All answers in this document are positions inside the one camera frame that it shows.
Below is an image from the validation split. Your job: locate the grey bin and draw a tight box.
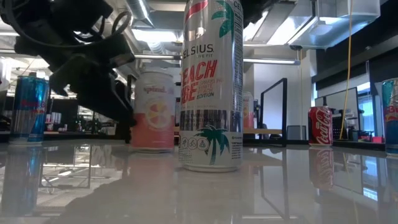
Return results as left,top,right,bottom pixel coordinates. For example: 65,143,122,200
286,125,307,141

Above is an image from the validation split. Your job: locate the Red Bull blue silver can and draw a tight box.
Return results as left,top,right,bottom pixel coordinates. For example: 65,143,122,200
381,77,398,156
8,75,50,146

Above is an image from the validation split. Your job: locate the round silver ventilation duct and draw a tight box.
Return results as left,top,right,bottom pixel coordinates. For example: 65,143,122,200
126,0,155,28

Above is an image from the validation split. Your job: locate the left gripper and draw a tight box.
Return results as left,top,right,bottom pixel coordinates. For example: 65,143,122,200
14,30,138,127

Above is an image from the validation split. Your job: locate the Celsius tall white can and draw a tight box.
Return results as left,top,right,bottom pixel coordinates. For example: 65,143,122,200
178,0,244,173

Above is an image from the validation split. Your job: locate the Coca-Cola red can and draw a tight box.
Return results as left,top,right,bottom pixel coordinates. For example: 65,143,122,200
307,105,333,147

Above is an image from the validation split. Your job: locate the black perforated equipment rack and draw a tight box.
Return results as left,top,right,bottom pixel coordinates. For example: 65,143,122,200
331,108,364,141

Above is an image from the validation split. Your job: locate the ceiling tube light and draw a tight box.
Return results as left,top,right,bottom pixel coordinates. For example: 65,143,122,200
243,57,302,66
134,53,183,60

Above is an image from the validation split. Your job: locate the rectangular silver ventilation duct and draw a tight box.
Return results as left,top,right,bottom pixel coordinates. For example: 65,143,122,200
251,0,382,50

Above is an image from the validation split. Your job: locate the Spindrift pink white can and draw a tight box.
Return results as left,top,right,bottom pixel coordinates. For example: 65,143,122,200
243,91,255,130
130,70,176,153

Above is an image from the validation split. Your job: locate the yellow hanging cable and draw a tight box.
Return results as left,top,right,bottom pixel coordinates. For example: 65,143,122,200
338,0,354,140

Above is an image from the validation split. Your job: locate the black monitor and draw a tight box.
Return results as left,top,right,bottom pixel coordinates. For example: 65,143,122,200
49,98,80,131

